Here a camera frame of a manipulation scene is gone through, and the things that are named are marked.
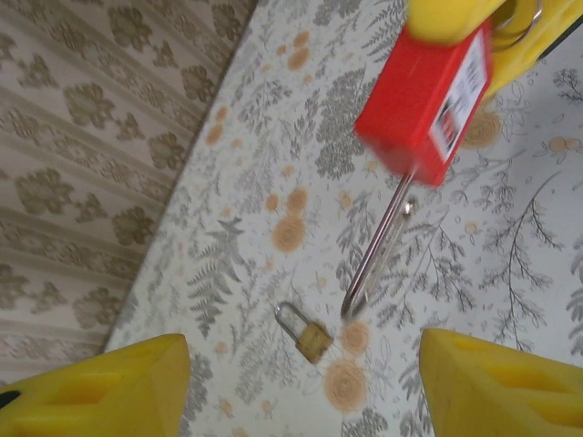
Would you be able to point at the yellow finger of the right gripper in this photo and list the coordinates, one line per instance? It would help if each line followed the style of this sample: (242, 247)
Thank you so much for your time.
(451, 18)
(553, 23)

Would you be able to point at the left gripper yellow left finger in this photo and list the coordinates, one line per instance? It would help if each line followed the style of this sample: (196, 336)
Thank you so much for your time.
(91, 396)

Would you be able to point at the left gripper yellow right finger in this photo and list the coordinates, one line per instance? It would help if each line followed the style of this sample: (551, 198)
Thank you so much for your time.
(501, 396)

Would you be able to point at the red safety padlock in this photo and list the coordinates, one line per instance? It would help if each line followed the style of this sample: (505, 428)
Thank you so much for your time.
(410, 109)

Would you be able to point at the small brass padlock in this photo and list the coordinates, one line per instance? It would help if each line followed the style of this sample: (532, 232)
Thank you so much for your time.
(314, 346)

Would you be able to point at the floral table cover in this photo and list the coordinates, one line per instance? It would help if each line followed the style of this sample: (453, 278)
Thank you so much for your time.
(273, 136)

